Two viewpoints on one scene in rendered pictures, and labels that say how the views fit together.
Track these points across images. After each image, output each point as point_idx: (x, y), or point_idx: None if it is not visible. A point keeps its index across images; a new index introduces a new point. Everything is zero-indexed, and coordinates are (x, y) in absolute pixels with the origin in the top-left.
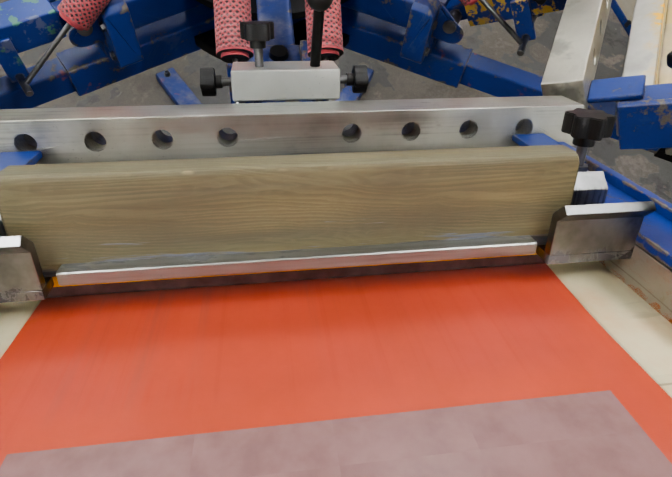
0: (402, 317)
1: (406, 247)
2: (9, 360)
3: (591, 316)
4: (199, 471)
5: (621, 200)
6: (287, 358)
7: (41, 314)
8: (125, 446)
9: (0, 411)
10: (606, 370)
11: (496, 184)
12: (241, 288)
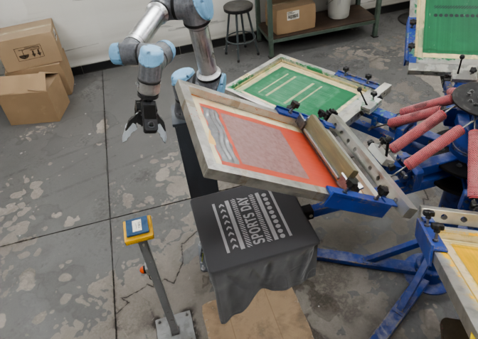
0: (316, 166)
1: (328, 161)
2: (291, 130)
3: None
4: (283, 141)
5: (362, 197)
6: (301, 152)
7: (299, 133)
8: (284, 137)
9: (284, 129)
10: (314, 181)
11: (343, 163)
12: (314, 152)
